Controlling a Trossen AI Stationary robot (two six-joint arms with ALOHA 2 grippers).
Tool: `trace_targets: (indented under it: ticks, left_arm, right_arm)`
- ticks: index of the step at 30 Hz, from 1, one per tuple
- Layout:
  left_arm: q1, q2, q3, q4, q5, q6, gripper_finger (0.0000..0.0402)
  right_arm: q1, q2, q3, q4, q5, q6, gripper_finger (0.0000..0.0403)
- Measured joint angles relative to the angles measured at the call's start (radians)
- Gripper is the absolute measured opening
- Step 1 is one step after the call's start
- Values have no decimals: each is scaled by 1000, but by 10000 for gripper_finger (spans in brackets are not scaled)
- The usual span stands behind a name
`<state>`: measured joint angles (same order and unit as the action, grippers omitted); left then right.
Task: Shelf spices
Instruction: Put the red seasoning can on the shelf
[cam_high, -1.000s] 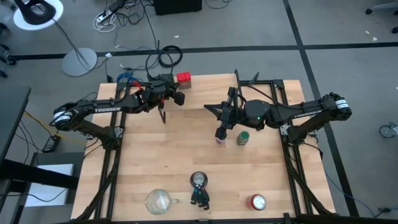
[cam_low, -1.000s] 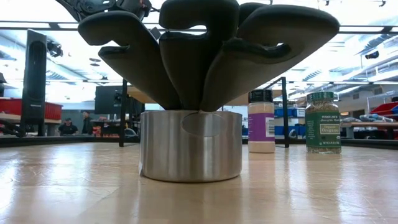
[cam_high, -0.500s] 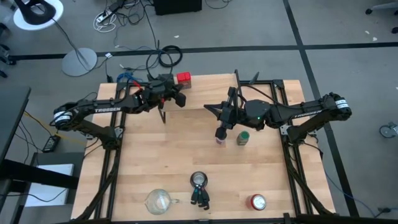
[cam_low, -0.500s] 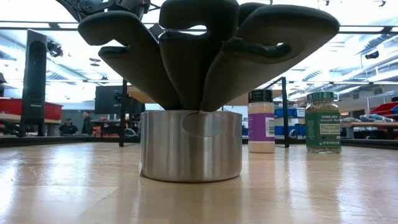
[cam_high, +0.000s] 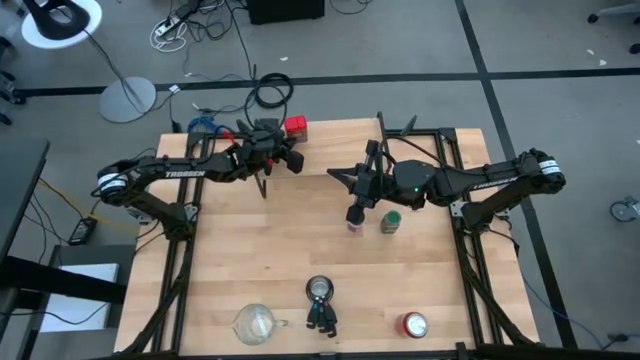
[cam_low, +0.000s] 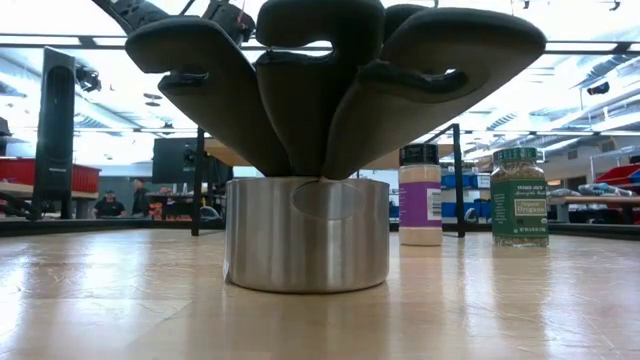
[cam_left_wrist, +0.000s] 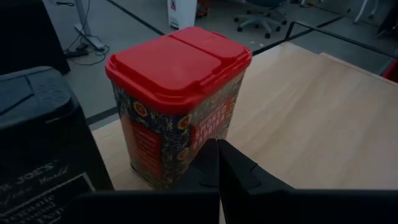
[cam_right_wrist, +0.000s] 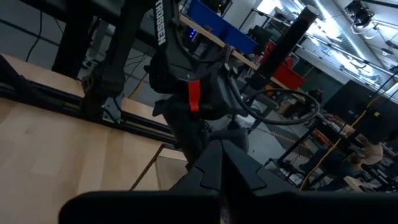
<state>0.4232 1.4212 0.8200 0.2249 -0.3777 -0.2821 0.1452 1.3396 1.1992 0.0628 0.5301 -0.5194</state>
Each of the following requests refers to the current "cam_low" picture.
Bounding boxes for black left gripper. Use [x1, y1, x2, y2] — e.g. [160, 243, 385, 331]
[202, 0, 257, 47]

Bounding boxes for purple label spice jar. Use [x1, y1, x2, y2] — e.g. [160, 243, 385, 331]
[398, 143, 444, 247]

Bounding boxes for green oregano glass jar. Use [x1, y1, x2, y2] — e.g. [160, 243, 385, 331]
[489, 146, 551, 248]

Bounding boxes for black monitor screen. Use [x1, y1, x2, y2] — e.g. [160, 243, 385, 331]
[152, 137, 234, 184]

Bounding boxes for person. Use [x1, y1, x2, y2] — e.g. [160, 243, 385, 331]
[131, 177, 152, 217]
[92, 189, 127, 220]

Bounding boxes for tall black column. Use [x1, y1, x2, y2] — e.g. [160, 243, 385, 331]
[29, 47, 77, 221]

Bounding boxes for red plastic storage bin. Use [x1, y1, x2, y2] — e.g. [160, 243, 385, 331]
[0, 158, 101, 194]
[594, 164, 639, 186]

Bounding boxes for dark grey kitchen utensils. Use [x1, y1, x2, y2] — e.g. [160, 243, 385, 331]
[223, 7, 547, 295]

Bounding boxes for wooden background workbench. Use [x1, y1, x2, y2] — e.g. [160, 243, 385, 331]
[547, 194, 640, 225]
[0, 182, 99, 202]

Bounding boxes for steel measuring cup black handle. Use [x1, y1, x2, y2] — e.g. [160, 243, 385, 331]
[382, 3, 436, 56]
[254, 0, 386, 179]
[124, 18, 294, 179]

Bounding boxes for wooden desk shelf black frame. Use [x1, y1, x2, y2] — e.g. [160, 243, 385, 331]
[191, 123, 466, 239]

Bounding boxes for black aluminium table frame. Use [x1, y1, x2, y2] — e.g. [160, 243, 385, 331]
[0, 215, 640, 242]

